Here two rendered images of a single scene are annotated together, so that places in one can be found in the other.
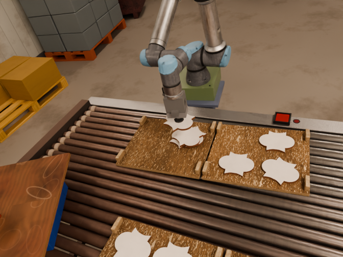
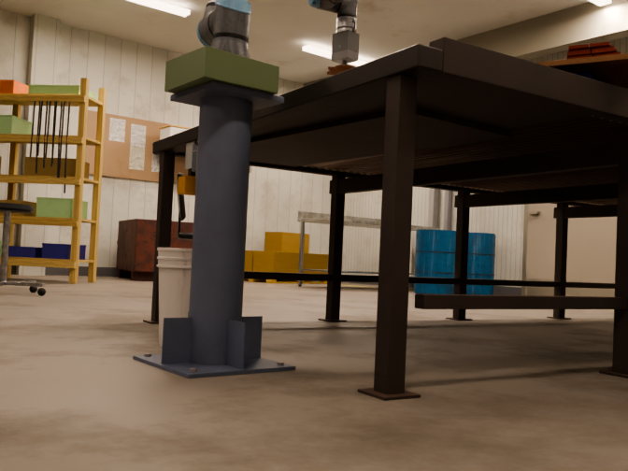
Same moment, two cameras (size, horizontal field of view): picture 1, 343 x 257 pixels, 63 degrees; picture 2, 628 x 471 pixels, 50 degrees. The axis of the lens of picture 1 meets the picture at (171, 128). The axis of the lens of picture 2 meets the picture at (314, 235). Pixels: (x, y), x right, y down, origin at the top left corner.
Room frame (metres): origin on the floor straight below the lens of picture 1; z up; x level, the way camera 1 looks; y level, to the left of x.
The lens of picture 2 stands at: (3.32, 1.03, 0.35)
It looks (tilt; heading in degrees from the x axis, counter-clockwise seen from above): 2 degrees up; 207
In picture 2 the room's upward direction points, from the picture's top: 3 degrees clockwise
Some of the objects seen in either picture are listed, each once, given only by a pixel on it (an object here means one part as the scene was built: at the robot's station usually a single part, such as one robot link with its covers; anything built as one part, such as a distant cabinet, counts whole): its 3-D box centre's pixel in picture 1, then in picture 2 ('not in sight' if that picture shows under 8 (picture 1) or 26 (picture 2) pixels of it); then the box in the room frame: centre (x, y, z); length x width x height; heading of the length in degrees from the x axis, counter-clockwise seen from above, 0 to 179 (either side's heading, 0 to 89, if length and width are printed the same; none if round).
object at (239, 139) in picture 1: (257, 154); not in sight; (0.83, -0.34, 0.93); 0.41 x 0.35 x 0.02; 62
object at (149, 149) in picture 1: (168, 144); not in sight; (1.03, 0.03, 0.93); 0.41 x 0.35 x 0.02; 62
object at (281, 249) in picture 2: not in sight; (282, 256); (-5.18, -3.76, 0.36); 1.34 x 0.98 x 0.72; 155
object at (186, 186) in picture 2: not in sight; (190, 168); (0.84, -0.87, 0.74); 0.09 x 0.08 x 0.24; 59
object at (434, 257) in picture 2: not in sight; (455, 263); (-4.85, -1.15, 0.39); 1.06 x 0.64 x 0.77; 155
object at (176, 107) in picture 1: (174, 104); (348, 46); (1.00, -0.04, 1.17); 0.10 x 0.09 x 0.16; 161
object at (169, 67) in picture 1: (169, 70); (346, 5); (1.01, -0.04, 1.32); 0.09 x 0.08 x 0.11; 145
